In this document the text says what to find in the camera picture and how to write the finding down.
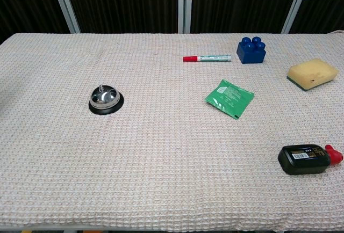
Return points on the silver metal call bell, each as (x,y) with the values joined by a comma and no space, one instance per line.
(103,99)

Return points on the beige waffle weave tablecloth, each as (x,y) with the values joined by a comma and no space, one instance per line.
(166,149)

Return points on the green foil sachet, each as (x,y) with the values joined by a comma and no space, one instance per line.
(230,98)

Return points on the red capped white marker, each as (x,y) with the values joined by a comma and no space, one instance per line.
(212,58)

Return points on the blue toy building block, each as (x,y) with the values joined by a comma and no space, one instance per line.
(250,53)

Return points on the black bottle with red cap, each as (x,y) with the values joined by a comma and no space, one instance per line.
(303,160)

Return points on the yellow sponge with green base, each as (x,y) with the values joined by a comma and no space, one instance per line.
(311,72)

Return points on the grey metal frame post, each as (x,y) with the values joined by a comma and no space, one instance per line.
(185,2)
(64,2)
(297,2)

